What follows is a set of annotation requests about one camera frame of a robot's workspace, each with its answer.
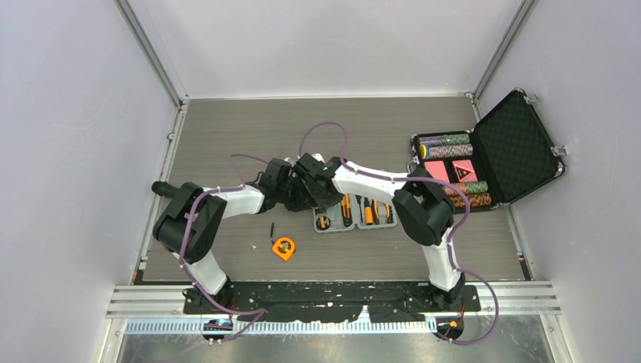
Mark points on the orange utility knife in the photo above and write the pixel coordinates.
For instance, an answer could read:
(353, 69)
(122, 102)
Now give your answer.
(346, 211)

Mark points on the grey plastic tool case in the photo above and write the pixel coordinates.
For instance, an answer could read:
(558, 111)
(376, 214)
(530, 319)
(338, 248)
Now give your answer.
(334, 213)

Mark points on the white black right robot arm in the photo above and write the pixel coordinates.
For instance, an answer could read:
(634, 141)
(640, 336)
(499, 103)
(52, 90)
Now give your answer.
(420, 203)

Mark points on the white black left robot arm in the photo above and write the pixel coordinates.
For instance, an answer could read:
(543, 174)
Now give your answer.
(188, 225)

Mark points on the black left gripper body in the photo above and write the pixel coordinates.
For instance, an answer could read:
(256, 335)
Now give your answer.
(291, 194)

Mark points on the red card deck with triangle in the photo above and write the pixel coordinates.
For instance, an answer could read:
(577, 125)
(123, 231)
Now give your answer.
(465, 170)

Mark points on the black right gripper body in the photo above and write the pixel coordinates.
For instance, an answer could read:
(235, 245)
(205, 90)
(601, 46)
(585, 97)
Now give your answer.
(323, 202)

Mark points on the black orange-tipped tool handle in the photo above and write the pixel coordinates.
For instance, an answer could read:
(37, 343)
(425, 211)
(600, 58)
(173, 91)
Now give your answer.
(164, 189)

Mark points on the small orange screwdriver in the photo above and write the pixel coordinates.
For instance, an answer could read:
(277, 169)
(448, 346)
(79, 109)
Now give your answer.
(365, 210)

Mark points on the orange black pliers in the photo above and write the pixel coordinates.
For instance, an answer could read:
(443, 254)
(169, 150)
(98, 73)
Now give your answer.
(382, 213)

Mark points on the black aluminium poker chip case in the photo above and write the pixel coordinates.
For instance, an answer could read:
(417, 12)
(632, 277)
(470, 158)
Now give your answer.
(510, 148)

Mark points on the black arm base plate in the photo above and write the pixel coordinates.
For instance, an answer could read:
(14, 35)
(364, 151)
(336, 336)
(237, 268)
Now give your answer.
(340, 301)

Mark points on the red playing card deck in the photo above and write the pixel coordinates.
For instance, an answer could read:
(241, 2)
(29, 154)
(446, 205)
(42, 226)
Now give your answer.
(437, 169)

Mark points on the orange tape measure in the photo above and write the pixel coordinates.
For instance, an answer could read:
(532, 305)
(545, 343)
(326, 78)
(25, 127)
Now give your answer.
(283, 247)

